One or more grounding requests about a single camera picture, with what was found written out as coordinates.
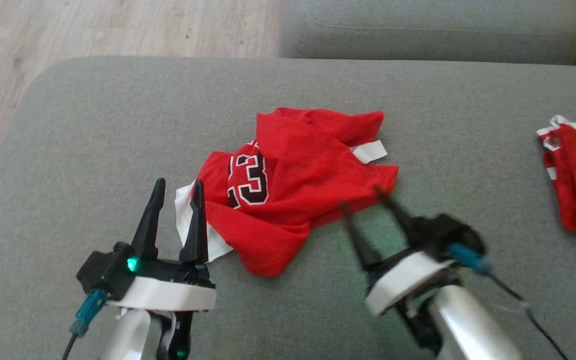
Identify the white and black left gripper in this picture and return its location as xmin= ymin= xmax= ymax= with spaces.
xmin=108 ymin=177 xmax=217 ymax=312

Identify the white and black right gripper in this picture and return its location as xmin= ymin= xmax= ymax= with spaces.
xmin=339 ymin=186 xmax=457 ymax=317

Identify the red and white basketball jersey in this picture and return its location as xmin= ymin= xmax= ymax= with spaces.
xmin=174 ymin=106 xmax=400 ymax=278

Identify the grey sofa seat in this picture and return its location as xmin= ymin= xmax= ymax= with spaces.
xmin=0 ymin=56 xmax=576 ymax=360

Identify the grey sofa cushion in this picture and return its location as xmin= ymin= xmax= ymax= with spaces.
xmin=280 ymin=0 xmax=576 ymax=66

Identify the teal right cable connector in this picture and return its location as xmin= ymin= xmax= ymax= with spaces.
xmin=445 ymin=242 xmax=493 ymax=276

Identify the teal cable connector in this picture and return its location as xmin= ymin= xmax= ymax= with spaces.
xmin=445 ymin=242 xmax=493 ymax=276
xmin=69 ymin=288 xmax=110 ymax=337

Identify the teal left cable connector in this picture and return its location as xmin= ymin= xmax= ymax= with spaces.
xmin=69 ymin=288 xmax=110 ymax=337

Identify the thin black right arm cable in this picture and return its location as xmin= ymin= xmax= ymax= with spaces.
xmin=488 ymin=270 xmax=571 ymax=360

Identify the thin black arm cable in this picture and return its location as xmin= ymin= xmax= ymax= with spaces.
xmin=60 ymin=334 xmax=76 ymax=360
xmin=488 ymin=270 xmax=571 ymax=360

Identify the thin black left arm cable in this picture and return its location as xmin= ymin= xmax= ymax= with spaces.
xmin=60 ymin=334 xmax=76 ymax=360

